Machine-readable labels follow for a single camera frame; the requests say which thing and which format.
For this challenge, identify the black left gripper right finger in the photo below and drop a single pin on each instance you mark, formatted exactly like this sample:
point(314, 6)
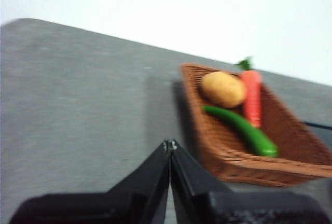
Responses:
point(220, 208)

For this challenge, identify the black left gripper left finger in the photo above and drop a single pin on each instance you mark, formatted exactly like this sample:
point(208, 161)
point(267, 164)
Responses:
point(124, 206)

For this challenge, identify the long green pepper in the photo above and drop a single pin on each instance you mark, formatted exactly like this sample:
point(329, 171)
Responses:
point(241, 129)

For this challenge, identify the brown woven wicker basket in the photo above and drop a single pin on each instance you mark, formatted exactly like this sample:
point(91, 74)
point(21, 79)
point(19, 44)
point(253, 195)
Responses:
point(282, 141)

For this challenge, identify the orange carrot with green leaves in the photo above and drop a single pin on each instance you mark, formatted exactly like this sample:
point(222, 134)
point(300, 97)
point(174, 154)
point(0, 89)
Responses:
point(252, 99)

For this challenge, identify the yellow-brown potato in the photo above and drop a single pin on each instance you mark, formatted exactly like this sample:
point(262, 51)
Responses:
point(223, 89)

